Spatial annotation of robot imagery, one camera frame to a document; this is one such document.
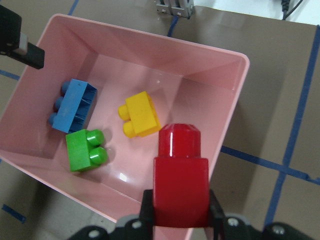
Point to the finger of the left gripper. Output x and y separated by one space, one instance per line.
15 44

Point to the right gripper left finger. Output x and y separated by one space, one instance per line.
147 213

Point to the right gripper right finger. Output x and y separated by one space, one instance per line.
215 220

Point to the red toy block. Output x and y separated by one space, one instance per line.
180 178

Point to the blue toy block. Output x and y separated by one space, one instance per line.
74 107

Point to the green toy block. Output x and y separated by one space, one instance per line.
85 151

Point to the yellow toy block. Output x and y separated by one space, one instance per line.
139 116

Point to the pink plastic box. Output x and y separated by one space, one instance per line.
188 82

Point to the aluminium frame post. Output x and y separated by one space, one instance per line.
179 8

